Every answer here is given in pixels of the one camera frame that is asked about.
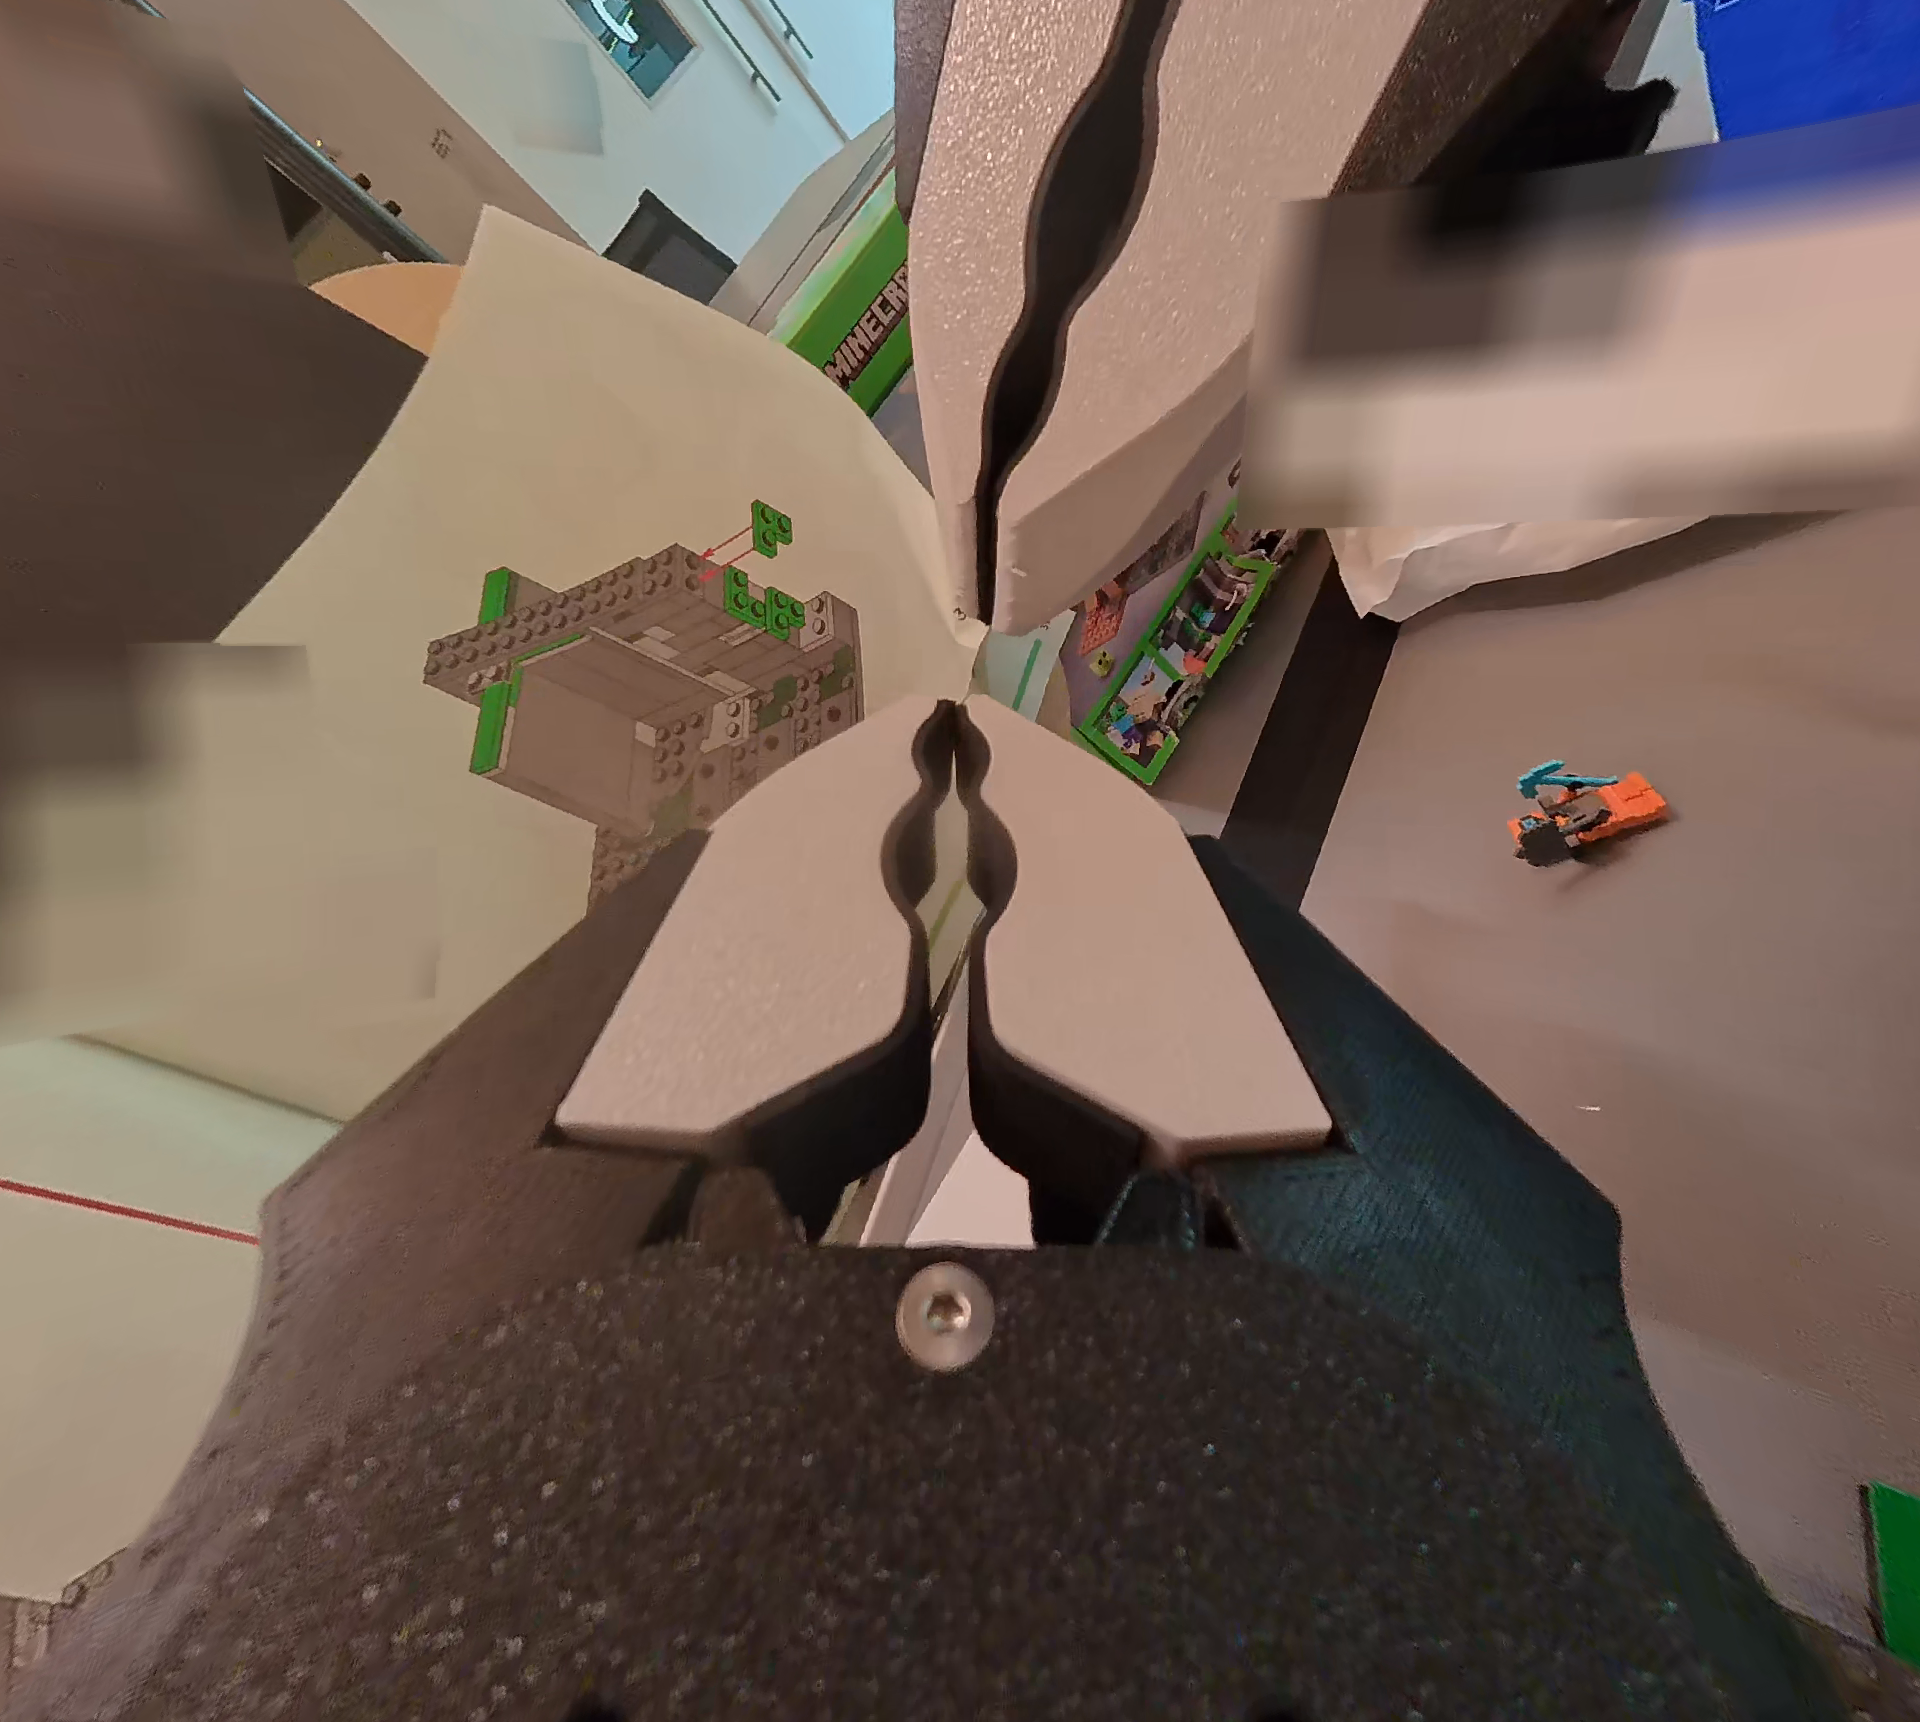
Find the grey brick build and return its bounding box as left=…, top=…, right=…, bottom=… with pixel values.
left=1860, top=1481, right=1920, bottom=1655

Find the green toy brick set box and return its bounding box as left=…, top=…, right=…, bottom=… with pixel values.
left=773, top=176, right=1305, bottom=789

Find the dark grey board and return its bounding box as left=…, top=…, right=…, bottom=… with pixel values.
left=0, top=205, right=439, bottom=651

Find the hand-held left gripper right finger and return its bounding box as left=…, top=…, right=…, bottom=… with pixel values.
left=956, top=693, right=1339, bottom=1247

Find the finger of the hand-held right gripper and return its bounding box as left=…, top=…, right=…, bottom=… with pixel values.
left=990, top=0, right=1528, bottom=635
left=907, top=0, right=1150, bottom=625

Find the brick instruction booklet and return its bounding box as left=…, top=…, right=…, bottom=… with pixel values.
left=0, top=204, right=1083, bottom=1603

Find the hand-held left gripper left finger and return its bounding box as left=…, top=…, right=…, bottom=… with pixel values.
left=553, top=695, right=967, bottom=1243

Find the white paper bag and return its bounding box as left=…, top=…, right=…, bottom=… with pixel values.
left=1326, top=513, right=1841, bottom=625

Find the small orange brick figure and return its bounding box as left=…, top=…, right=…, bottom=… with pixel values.
left=1507, top=758, right=1672, bottom=869

